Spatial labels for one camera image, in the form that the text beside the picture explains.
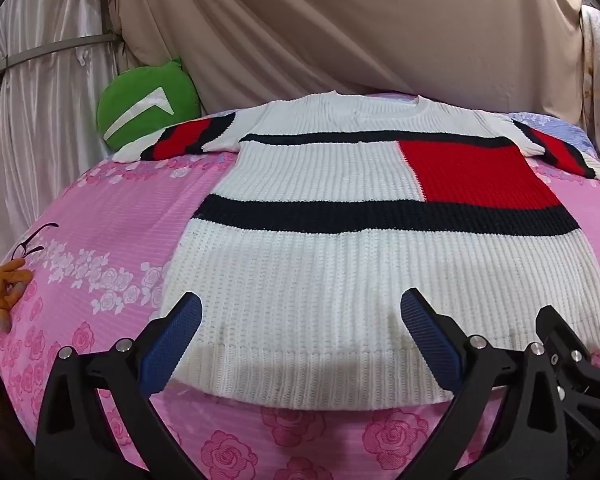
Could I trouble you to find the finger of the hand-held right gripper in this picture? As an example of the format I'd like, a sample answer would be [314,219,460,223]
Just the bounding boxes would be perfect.
[535,304,600,480]

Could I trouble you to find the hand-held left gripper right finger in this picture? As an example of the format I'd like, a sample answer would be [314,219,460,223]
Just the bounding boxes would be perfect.
[400,288,581,480]

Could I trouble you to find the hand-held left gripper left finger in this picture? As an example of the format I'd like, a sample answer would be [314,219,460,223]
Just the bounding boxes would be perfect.
[35,291,203,480]

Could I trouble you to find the white red navy knit sweater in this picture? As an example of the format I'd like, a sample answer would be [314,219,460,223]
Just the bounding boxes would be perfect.
[114,91,600,407]

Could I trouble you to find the pink floral bed sheet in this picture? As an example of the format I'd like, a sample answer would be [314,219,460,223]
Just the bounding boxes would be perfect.
[0,91,600,480]

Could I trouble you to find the black eyeglasses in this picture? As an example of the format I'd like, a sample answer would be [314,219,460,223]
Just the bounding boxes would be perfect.
[11,222,61,261]

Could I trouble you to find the orange plush toy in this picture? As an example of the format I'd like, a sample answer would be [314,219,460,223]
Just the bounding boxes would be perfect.
[0,258,33,332]

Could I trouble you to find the green round cushion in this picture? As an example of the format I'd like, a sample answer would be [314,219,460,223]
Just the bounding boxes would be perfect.
[96,56,202,152]

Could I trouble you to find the white satin curtain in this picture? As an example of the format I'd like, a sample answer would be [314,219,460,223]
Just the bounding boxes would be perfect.
[0,0,131,261]

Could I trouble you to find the beige draped curtain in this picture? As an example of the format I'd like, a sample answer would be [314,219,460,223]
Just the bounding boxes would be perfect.
[82,0,598,126]

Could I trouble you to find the grey curtain strap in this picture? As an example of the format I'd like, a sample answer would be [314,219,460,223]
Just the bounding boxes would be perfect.
[0,34,122,81]

